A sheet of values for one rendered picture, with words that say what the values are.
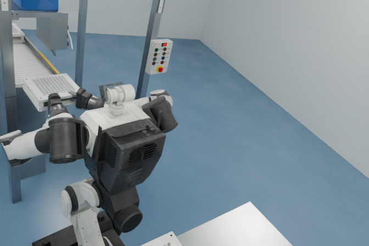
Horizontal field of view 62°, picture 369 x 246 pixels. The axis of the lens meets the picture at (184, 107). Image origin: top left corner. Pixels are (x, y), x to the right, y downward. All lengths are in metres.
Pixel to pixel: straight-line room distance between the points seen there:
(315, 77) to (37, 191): 3.48
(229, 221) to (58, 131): 0.84
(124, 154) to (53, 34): 1.10
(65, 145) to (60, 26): 1.03
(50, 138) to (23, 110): 1.22
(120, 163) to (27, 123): 1.40
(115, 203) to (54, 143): 0.39
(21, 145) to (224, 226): 0.90
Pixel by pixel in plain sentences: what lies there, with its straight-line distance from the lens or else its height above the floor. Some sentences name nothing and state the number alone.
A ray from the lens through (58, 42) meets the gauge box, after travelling 2.03.
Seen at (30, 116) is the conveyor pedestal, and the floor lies 0.58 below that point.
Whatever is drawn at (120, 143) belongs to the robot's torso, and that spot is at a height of 1.26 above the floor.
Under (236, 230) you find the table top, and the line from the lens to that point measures 1.48.
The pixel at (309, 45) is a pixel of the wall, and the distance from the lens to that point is 4.50.
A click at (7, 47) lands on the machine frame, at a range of 1.89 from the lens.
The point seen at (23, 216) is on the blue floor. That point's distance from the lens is 2.52.
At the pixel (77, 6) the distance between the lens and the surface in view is 1.93.
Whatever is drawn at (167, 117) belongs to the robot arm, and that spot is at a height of 1.23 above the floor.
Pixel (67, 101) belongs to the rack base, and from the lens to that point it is 1.79.
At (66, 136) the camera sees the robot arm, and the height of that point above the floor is 1.25.
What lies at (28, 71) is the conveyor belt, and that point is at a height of 0.92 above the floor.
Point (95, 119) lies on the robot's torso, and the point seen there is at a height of 1.26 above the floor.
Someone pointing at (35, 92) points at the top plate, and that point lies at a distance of 1.77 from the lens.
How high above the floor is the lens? 1.95
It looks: 30 degrees down
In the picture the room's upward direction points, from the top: 15 degrees clockwise
